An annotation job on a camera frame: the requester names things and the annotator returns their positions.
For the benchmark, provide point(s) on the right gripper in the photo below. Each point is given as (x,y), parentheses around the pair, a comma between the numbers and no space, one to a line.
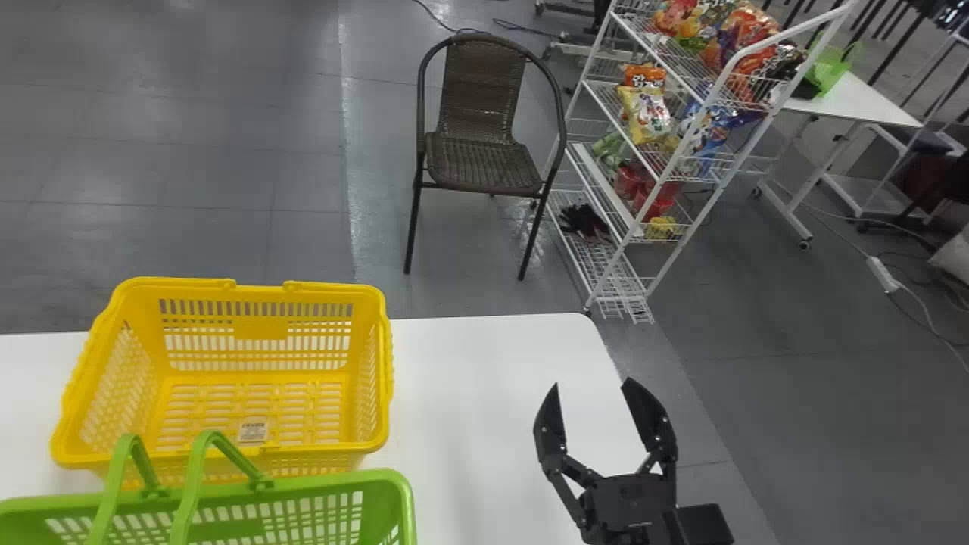
(628,511)

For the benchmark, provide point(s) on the small yellow snack packet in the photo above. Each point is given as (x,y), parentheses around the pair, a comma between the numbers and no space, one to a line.
(660,227)

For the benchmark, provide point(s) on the black gloves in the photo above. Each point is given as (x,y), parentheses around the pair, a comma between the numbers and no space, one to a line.
(583,219)

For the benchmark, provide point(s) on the red snack packet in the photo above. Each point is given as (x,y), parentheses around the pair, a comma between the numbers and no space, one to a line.
(630,182)

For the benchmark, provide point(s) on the green snack packet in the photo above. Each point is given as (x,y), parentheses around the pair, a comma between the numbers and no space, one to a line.
(608,145)

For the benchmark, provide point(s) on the brown wicker chair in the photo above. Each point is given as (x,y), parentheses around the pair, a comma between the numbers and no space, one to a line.
(481,151)

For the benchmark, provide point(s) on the blue snack packet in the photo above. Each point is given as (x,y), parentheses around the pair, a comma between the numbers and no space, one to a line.
(708,140)

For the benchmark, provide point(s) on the white power strip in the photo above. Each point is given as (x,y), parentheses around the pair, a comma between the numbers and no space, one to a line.
(883,274)

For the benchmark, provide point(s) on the orange snack packet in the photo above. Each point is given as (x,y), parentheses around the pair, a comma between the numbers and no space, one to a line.
(644,75)

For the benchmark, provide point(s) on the yellow basket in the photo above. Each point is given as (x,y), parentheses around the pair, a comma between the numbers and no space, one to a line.
(227,378)

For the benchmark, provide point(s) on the white side table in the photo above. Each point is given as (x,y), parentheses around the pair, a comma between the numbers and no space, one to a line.
(855,98)

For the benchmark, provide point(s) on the small green basket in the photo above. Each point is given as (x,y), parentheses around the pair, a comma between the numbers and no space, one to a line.
(831,68)

